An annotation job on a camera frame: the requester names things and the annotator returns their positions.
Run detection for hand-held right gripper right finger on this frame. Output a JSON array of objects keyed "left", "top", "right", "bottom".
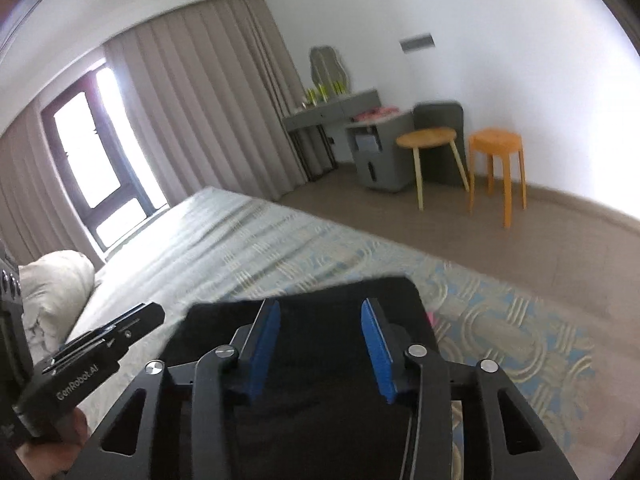
[{"left": 361, "top": 297, "right": 581, "bottom": 480}]

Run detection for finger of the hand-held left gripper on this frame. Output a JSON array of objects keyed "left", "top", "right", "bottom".
[{"left": 42, "top": 302, "right": 166, "bottom": 376}]

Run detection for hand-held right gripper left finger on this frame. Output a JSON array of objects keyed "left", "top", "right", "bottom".
[{"left": 67, "top": 299, "right": 282, "bottom": 480}]

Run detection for black pants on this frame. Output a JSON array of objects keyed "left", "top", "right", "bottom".
[{"left": 162, "top": 276, "right": 441, "bottom": 480}]

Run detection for person's left hand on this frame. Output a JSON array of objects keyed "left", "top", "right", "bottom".
[{"left": 15, "top": 407, "right": 90, "bottom": 480}]

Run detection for folded grey duvet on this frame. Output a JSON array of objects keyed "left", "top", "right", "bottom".
[{"left": 17, "top": 250, "right": 96, "bottom": 357}]

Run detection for bed with patterned grey sheet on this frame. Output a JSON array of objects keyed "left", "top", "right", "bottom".
[{"left": 65, "top": 186, "right": 616, "bottom": 480}]

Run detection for beige curtain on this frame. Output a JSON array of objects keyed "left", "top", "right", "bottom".
[
  {"left": 0, "top": 105, "right": 103, "bottom": 267},
  {"left": 102, "top": 0, "right": 308, "bottom": 207}
]

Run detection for window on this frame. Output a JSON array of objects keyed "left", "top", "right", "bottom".
[{"left": 41, "top": 59, "right": 169, "bottom": 254}]

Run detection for grey cabinet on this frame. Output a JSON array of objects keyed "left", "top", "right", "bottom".
[{"left": 345, "top": 110, "right": 417, "bottom": 194}]

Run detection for grey dressing table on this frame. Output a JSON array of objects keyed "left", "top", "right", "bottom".
[{"left": 282, "top": 89, "right": 378, "bottom": 182}]

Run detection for pink item on cabinet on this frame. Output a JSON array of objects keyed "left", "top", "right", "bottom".
[{"left": 352, "top": 106, "right": 399, "bottom": 122}]

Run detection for grey chair with wooden seat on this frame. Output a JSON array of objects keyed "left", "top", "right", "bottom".
[{"left": 396, "top": 101, "right": 471, "bottom": 211}]

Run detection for orange stool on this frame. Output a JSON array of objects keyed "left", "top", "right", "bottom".
[{"left": 467, "top": 127, "right": 527, "bottom": 229}]

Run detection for wavy edged mirror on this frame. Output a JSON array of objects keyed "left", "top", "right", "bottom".
[{"left": 309, "top": 46, "right": 353, "bottom": 96}]

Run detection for grey wall plate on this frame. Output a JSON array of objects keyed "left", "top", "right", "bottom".
[{"left": 400, "top": 33, "right": 434, "bottom": 53}]

